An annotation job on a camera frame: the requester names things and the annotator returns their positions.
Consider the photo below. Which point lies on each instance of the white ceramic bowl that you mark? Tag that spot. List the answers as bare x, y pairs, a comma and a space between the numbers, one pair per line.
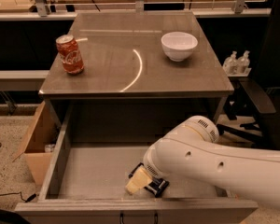
178, 46

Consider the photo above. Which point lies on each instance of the small white cup in box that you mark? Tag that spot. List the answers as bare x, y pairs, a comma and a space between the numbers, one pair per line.
49, 148

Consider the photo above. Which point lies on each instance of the blue rxbar blueberry wrapper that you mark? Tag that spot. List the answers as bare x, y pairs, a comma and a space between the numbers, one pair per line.
156, 186

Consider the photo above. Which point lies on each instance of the right clear sanitizer bottle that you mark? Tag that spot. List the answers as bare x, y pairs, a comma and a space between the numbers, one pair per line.
243, 62

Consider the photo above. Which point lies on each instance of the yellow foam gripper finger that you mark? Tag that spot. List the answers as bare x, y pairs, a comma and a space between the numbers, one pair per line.
139, 179

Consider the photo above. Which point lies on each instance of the cardboard box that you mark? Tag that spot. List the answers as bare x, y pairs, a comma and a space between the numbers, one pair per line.
42, 131

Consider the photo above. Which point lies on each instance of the red coca-cola can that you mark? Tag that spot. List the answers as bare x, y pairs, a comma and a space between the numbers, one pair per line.
70, 54

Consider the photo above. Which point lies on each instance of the black office chair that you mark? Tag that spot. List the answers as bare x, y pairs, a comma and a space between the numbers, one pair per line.
260, 91

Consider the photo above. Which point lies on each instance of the grey counter cabinet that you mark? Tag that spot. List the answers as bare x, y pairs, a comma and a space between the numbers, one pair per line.
123, 58

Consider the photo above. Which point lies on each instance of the black drawer handle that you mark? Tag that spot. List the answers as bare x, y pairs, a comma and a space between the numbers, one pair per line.
150, 219

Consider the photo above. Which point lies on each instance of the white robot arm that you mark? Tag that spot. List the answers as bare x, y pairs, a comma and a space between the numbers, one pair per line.
191, 150

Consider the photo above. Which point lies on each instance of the open grey top drawer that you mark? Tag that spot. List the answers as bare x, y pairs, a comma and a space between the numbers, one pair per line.
98, 146

